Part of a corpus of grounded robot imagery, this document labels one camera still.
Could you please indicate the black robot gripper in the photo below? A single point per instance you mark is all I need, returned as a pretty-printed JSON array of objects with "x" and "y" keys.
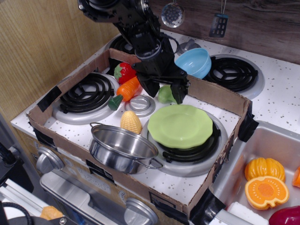
[{"x": 157, "y": 66}]

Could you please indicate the brown cardboard fence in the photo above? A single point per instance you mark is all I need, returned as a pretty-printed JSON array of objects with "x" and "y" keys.
[{"x": 171, "y": 197}]

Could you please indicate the dark red toy pepper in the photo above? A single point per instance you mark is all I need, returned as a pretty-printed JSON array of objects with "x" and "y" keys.
[{"x": 286, "y": 216}]

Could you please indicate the hanging silver slotted spatula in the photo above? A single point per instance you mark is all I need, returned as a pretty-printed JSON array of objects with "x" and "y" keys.
[{"x": 219, "y": 23}]

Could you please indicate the hanging silver strainer ladle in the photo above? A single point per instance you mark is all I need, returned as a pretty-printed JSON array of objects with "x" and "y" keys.
[{"x": 172, "y": 15}]

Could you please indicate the front left black burner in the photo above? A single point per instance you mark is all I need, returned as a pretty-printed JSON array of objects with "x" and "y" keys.
[{"x": 89, "y": 94}]

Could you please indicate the silver centre stove knob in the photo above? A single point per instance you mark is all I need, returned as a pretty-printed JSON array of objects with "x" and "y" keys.
[{"x": 141, "y": 105}]

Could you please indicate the cut orange pumpkin half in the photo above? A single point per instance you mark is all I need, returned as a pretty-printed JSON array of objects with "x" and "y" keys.
[{"x": 266, "y": 192}]

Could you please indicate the silver stove knob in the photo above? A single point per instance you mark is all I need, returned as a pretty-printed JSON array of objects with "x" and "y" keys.
[
  {"x": 186, "y": 46},
  {"x": 141, "y": 105}
]

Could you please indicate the back right black burner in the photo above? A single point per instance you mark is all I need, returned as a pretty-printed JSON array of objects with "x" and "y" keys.
[{"x": 232, "y": 73}]

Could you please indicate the silver oven door handle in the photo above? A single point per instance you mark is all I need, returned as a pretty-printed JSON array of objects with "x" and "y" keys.
[{"x": 82, "y": 204}]

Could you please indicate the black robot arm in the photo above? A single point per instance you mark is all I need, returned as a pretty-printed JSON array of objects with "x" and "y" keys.
[{"x": 141, "y": 28}]

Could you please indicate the silver back stove knob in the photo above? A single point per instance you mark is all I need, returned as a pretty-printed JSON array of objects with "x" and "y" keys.
[{"x": 186, "y": 46}]

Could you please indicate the silver toy sink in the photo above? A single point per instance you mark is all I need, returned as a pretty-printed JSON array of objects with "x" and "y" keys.
[{"x": 267, "y": 141}]

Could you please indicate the front right black burner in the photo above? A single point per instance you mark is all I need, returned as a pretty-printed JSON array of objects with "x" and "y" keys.
[{"x": 191, "y": 155}]

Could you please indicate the black burner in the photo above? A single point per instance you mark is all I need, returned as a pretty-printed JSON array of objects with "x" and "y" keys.
[
  {"x": 191, "y": 155},
  {"x": 232, "y": 73},
  {"x": 89, "y": 94},
  {"x": 119, "y": 43}
]

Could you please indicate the green toy broccoli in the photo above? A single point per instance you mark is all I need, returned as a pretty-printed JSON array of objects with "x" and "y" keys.
[{"x": 165, "y": 95}]

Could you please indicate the right silver oven knob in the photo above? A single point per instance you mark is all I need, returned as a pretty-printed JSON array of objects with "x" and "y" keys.
[{"x": 138, "y": 213}]

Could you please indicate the silver oven knob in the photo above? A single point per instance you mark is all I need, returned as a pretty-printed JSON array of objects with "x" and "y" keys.
[
  {"x": 138, "y": 213},
  {"x": 48, "y": 161}
]

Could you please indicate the left silver oven knob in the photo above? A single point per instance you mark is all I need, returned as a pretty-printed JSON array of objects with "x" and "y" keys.
[{"x": 48, "y": 161}]

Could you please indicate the back left black burner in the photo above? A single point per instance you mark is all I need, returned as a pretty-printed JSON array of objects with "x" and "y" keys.
[{"x": 119, "y": 43}]

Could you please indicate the light green plastic plate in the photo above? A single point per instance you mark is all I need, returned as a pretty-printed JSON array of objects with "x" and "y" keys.
[{"x": 180, "y": 126}]

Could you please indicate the orange toy carrot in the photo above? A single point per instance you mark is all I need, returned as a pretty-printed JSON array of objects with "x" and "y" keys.
[{"x": 124, "y": 93}]

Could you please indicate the orange toy pumpkin half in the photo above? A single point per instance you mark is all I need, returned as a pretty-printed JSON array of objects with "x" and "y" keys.
[{"x": 264, "y": 167}]

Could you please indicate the orange toy piece at edge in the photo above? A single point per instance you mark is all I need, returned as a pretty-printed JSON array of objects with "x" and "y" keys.
[{"x": 296, "y": 178}]

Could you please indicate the stainless steel pot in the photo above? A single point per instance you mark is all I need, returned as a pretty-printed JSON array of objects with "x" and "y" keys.
[{"x": 122, "y": 150}]

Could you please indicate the yellow toy corn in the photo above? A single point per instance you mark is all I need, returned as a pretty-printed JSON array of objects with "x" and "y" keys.
[{"x": 131, "y": 122}]

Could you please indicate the red toy strawberry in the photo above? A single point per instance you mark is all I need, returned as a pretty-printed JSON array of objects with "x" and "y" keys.
[{"x": 124, "y": 72}]

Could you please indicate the light blue plastic bowl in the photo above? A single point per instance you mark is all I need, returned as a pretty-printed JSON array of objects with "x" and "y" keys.
[{"x": 196, "y": 62}]

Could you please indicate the orange toy below stove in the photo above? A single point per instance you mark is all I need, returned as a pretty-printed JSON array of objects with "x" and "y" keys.
[{"x": 50, "y": 213}]

